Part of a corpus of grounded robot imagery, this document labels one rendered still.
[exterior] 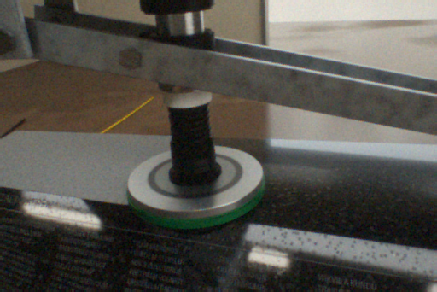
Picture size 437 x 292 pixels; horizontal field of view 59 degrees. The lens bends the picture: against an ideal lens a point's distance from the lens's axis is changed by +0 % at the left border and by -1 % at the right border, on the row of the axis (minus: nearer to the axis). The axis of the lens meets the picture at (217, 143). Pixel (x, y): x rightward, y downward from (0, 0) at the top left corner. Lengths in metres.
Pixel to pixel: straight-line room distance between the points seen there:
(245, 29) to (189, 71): 5.29
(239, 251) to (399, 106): 0.28
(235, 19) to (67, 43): 5.31
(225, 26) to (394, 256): 5.47
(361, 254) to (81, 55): 0.43
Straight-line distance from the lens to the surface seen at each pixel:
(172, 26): 0.52
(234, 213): 0.54
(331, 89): 0.51
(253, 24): 5.73
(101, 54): 0.52
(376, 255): 0.53
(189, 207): 0.54
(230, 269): 0.54
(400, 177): 0.68
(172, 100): 0.54
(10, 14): 0.54
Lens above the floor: 1.12
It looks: 24 degrees down
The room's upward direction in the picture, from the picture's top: 4 degrees counter-clockwise
